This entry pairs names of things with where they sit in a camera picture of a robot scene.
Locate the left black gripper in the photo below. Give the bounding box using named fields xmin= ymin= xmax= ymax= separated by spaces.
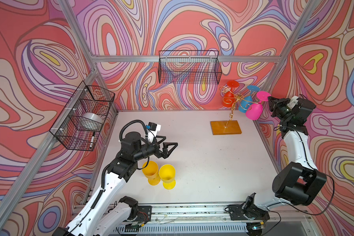
xmin=131 ymin=136 xmax=177 ymax=163

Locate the gold wire glass rack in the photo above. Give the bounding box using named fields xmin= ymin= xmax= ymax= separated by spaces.
xmin=220 ymin=87 xmax=245 ymax=121

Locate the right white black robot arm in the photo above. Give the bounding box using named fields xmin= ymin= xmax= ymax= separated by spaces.
xmin=242 ymin=96 xmax=330 ymax=220

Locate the yellow wine glass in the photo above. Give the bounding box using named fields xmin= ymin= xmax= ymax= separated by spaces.
xmin=159 ymin=164 xmax=176 ymax=190
xmin=142 ymin=161 xmax=160 ymax=186

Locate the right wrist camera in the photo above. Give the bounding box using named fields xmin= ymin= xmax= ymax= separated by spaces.
xmin=287 ymin=96 xmax=299 ymax=111

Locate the black wire basket back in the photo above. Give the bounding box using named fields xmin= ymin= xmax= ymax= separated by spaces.
xmin=158 ymin=49 xmax=222 ymax=85

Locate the silver tape roll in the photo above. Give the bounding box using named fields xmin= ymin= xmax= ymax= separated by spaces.
xmin=78 ymin=113 xmax=104 ymax=132

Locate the blue wine glass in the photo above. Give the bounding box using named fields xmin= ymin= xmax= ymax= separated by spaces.
xmin=238 ymin=85 xmax=260 ymax=113

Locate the orange wooden rack base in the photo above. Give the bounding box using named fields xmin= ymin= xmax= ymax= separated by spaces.
xmin=210 ymin=121 xmax=242 ymax=135

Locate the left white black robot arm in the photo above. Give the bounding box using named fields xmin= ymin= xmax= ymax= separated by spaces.
xmin=53 ymin=120 xmax=178 ymax=236

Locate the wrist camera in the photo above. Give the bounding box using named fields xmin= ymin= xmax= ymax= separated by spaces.
xmin=287 ymin=96 xmax=299 ymax=111
xmin=146 ymin=122 xmax=161 ymax=144

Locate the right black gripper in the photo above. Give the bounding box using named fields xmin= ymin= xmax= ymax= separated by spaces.
xmin=268 ymin=95 xmax=293 ymax=121

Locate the black wire basket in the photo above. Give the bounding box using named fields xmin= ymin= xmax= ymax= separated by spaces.
xmin=158 ymin=49 xmax=222 ymax=85
xmin=49 ymin=81 xmax=115 ymax=151

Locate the red wine glass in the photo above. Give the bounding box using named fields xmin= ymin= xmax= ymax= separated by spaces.
xmin=222 ymin=80 xmax=239 ymax=108

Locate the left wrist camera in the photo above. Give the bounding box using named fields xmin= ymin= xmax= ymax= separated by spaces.
xmin=146 ymin=122 xmax=161 ymax=144

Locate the black marker pen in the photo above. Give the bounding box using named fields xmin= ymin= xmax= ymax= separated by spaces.
xmin=89 ymin=132 xmax=95 ymax=149

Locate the magenta wine glass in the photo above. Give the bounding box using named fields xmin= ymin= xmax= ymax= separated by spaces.
xmin=245 ymin=91 xmax=271 ymax=121

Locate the aluminium frame rail base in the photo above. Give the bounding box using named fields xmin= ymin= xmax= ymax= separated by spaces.
xmin=109 ymin=203 xmax=319 ymax=236

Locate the black wire basket left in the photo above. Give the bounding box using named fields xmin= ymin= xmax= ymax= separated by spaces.
xmin=49 ymin=81 xmax=115 ymax=151

